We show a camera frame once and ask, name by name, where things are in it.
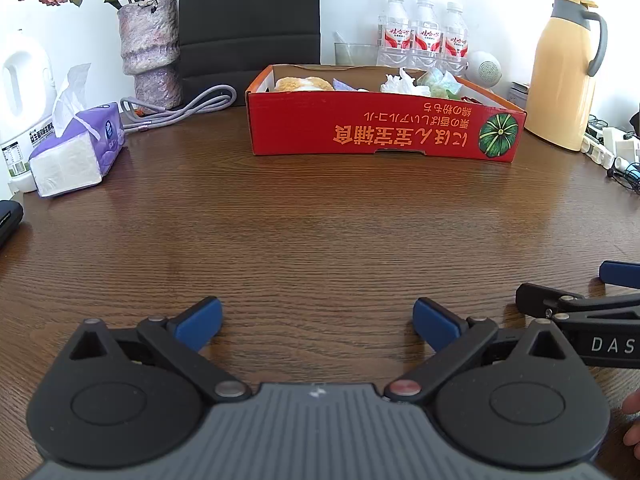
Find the black flat device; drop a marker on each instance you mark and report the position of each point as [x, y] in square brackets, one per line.
[9, 220]

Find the red cardboard box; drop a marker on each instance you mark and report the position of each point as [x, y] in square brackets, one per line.
[350, 125]

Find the clear plastic bag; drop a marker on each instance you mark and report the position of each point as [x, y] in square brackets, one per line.
[400, 82]

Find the white power strip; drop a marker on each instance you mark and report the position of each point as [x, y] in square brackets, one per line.
[597, 152]

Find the clear drinking glass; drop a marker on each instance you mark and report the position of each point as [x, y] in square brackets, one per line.
[357, 55]

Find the white round robot speaker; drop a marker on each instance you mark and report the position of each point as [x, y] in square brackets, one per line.
[485, 67]

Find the blue-grey cloth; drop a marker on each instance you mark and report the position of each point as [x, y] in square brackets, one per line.
[345, 85]

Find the mottled stone-look vase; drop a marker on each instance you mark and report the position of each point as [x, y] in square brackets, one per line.
[150, 45]

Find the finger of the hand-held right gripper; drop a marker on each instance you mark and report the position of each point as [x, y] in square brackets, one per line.
[620, 272]
[540, 300]

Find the clear water bottle red label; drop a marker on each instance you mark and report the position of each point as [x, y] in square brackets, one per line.
[426, 37]
[394, 35]
[455, 42]

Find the white detergent bottle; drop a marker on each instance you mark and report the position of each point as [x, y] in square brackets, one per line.
[30, 110]

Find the dark-framed eyeglasses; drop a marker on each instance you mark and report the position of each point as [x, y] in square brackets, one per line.
[597, 124]

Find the white plastic spoon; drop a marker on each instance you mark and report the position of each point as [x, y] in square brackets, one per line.
[340, 39]

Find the person's right hand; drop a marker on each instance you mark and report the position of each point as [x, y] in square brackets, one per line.
[634, 420]

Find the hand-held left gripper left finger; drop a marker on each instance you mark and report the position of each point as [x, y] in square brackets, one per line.
[200, 320]

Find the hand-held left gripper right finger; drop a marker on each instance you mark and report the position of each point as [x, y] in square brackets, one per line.
[435, 325]

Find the purple soft tissue pack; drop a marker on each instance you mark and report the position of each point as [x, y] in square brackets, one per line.
[75, 160]

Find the small pink white box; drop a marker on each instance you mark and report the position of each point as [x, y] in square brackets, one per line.
[520, 92]

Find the yellow white plush alpaca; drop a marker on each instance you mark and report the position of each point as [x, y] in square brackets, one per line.
[302, 84]

